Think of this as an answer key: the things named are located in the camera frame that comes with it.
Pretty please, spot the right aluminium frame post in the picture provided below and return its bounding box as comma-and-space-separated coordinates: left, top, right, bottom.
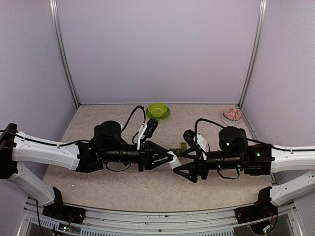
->
238, 0, 267, 110

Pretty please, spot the red patterned ceramic bowl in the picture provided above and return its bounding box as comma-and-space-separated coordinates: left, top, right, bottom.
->
222, 107, 243, 126

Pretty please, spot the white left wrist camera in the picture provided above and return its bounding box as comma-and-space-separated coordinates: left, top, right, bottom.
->
137, 118, 158, 150

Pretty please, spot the green weekly pill organizer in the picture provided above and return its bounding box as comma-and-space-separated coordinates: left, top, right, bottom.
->
169, 142, 188, 157

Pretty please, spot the aluminium frame post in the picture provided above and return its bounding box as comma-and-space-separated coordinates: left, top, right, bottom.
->
49, 0, 81, 110
238, 0, 267, 110

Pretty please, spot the left aluminium frame post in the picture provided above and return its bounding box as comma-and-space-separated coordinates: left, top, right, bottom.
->
49, 0, 81, 110

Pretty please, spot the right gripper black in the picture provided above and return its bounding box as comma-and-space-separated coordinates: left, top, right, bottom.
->
173, 147, 244, 183

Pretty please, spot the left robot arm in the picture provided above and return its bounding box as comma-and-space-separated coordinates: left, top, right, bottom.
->
0, 120, 175, 219

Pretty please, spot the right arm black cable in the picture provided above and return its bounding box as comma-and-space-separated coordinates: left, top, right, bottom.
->
194, 118, 315, 149

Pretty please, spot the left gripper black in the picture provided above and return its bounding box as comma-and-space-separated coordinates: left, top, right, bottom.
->
101, 139, 173, 172

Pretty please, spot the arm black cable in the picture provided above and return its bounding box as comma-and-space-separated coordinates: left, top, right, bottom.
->
194, 118, 315, 149
0, 105, 148, 148

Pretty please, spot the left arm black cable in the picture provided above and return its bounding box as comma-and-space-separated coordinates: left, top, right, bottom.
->
0, 105, 148, 148

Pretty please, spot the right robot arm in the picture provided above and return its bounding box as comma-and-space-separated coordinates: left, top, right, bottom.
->
173, 126, 315, 218

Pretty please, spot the green bowl with saucer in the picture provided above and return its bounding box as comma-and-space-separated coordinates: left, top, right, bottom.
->
145, 103, 170, 120

